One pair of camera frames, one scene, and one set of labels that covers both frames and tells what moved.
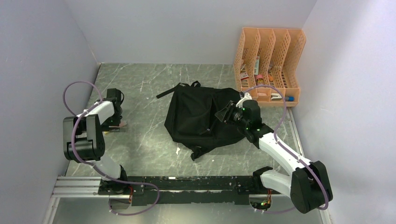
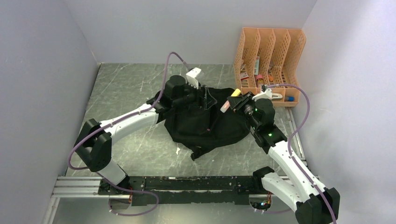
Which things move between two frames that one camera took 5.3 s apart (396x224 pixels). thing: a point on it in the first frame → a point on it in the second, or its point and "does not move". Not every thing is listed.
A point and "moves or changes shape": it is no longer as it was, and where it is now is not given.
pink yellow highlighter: x=122 y=123 moves or changes shape
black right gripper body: x=234 y=115 → x=246 y=104
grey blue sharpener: x=289 y=98 does not move
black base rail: x=164 y=190 does not move
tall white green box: x=256 y=68 does not move
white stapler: x=275 y=96 does not move
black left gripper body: x=114 y=121 → x=192 y=96
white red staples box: x=243 y=75 does not move
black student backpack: x=191 y=119 does not move
